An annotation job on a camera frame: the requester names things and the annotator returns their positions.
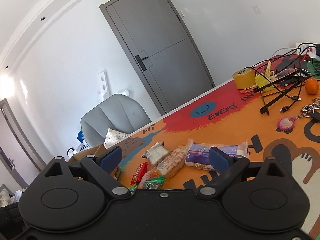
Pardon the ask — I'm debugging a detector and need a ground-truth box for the white cube candy pack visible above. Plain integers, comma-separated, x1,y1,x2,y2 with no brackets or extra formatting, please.
141,142,169,166

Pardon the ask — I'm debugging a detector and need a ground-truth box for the blue plastic bag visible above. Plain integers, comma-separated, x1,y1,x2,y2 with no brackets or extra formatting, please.
77,131,84,143

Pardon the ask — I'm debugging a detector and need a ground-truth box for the colourful table mat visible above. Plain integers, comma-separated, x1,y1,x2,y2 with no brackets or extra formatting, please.
109,55,320,238

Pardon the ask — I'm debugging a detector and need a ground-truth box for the bunch of keys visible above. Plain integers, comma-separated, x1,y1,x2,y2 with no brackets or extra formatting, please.
299,98,320,122

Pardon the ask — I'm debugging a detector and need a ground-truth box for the green snack packet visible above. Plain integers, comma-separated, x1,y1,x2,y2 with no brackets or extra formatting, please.
138,176,165,190

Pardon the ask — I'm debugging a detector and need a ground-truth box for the black usb cable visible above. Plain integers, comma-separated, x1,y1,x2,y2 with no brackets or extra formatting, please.
257,72,303,113

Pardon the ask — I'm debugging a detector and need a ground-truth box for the clear biscuit pack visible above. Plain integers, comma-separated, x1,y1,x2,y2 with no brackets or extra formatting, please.
151,145,187,178

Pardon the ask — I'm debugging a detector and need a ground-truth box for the red chocolate bar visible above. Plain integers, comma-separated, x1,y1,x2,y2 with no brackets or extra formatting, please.
130,161,148,186

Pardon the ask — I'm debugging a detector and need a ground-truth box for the orange fruit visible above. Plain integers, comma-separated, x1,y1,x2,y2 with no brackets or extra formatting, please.
305,77,319,95

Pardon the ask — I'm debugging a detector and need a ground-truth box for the pink keychain charm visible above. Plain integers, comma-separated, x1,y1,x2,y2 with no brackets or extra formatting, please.
277,117,295,132

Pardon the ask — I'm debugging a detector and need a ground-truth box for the purple label cracker pack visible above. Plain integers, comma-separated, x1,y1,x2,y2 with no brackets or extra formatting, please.
185,139,249,173

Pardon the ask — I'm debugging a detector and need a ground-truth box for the yellow plastic bag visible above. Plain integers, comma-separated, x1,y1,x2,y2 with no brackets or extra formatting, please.
255,61,275,88

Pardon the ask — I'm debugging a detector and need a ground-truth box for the grey door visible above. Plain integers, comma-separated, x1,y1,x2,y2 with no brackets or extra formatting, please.
99,0,215,115

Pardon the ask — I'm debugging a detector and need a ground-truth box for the grey upholstered chair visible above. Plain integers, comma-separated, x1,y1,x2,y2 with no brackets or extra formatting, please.
80,94,151,147

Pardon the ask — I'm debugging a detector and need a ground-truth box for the black door handle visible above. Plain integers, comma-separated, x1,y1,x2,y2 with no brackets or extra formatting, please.
135,55,149,72

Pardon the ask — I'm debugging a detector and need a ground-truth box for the yellow tape roll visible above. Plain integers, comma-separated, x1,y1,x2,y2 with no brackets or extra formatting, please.
232,68,255,90

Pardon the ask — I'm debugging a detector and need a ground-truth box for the dotted white cushion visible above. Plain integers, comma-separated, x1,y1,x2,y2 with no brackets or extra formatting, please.
104,128,128,148

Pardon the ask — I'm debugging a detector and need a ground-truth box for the brown cardboard box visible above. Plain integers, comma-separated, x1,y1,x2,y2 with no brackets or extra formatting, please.
68,144,121,180

